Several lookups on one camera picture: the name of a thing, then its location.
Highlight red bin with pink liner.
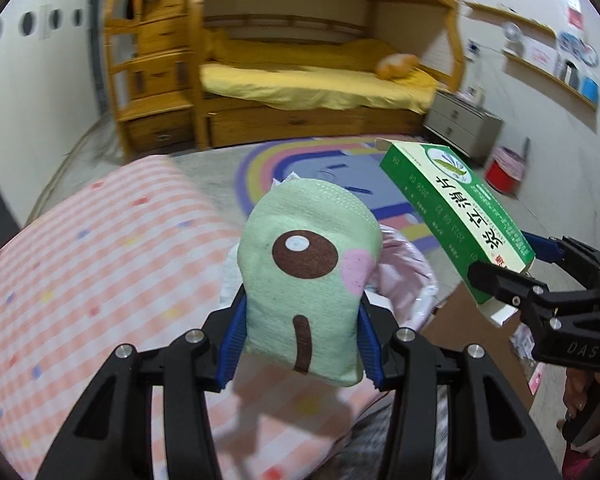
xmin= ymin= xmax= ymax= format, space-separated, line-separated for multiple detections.
xmin=485 ymin=146 xmax=526 ymax=195

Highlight green cardboard box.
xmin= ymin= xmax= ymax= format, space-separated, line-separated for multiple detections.
xmin=375 ymin=137 xmax=537 ymax=328

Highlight yellow bed sheet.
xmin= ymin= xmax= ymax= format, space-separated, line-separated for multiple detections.
xmin=200 ymin=27 xmax=438 ymax=113

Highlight pink packet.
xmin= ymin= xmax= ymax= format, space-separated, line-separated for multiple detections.
xmin=529 ymin=360 xmax=547 ymax=397

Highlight orange and white plush toy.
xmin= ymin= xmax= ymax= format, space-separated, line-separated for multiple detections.
xmin=375 ymin=53 xmax=421 ymax=81

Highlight white wardrobe with round holes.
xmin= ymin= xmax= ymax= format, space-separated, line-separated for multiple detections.
xmin=0 ymin=5 xmax=106 ymax=241

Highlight wooden stair drawers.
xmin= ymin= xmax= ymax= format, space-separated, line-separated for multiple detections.
xmin=104 ymin=0 xmax=203 ymax=156

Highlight small white desk fan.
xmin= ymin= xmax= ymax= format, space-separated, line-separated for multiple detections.
xmin=502 ymin=22 xmax=525 ymax=56

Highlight person's right hand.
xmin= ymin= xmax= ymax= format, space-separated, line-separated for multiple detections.
xmin=561 ymin=369 xmax=589 ymax=419

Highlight rainbow floor rug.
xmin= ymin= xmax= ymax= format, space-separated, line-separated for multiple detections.
xmin=235 ymin=135 xmax=441 ymax=256

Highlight green cloth pouch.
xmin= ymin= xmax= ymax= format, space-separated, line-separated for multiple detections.
xmin=236 ymin=179 xmax=383 ymax=388

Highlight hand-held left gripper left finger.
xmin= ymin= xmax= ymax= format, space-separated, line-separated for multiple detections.
xmin=60 ymin=287 xmax=251 ymax=480

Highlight blue decorative plates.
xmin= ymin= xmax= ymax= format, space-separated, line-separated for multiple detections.
xmin=557 ymin=31 xmax=599 ymax=67

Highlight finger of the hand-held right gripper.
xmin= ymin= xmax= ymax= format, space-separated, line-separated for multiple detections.
xmin=522 ymin=232 xmax=600 ymax=288
xmin=467 ymin=260 xmax=551 ymax=311

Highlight pink checkered tablecloth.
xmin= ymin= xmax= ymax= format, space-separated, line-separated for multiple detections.
xmin=0 ymin=155 xmax=381 ymax=480

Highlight short wooden wall shelf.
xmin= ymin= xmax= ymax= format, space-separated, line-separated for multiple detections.
xmin=465 ymin=1 xmax=556 ymax=36

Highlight wooden bunk bed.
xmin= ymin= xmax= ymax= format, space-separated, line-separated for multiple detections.
xmin=190 ymin=0 xmax=463 ymax=148

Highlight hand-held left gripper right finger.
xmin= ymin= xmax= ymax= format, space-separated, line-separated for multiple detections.
xmin=357 ymin=295 xmax=563 ymax=480

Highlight grey nightstand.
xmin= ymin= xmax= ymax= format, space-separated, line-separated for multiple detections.
xmin=424 ymin=91 xmax=503 ymax=163

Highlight white box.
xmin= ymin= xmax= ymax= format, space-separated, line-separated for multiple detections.
xmin=525 ymin=42 xmax=556 ymax=72

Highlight grey patterned clothing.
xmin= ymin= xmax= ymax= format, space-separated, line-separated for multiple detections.
xmin=330 ymin=390 xmax=451 ymax=480

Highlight long wooden wall shelf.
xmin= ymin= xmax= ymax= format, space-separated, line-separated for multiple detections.
xmin=502 ymin=47 xmax=598 ymax=111

